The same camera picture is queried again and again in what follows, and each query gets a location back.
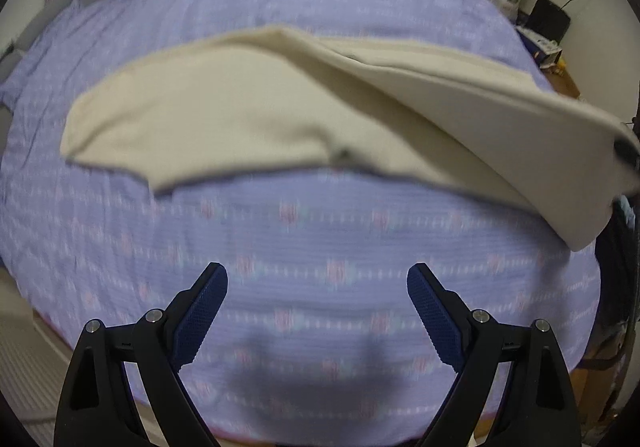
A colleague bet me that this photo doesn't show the black monitor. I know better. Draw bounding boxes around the black monitor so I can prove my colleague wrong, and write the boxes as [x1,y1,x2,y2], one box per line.
[529,0,572,44]

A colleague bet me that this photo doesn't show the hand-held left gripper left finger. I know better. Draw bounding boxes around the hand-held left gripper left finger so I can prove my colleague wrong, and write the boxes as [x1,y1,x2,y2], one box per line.
[54,263,229,447]

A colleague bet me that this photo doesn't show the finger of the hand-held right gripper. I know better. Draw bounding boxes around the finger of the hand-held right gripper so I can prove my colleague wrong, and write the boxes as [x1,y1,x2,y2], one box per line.
[612,137,640,165]

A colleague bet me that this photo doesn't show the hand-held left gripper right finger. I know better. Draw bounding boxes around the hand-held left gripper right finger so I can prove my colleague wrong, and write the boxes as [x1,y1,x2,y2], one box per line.
[407,263,583,447]

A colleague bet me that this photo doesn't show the purple patterned blanket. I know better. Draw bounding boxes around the purple patterned blanket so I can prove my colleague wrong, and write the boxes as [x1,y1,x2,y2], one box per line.
[0,0,601,433]

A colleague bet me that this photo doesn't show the cream pants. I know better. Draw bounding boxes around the cream pants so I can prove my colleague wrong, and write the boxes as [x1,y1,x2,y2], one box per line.
[59,25,640,253]

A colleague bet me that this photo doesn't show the dark bag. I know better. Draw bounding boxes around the dark bag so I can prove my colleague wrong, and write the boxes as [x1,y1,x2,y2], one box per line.
[595,194,640,343]

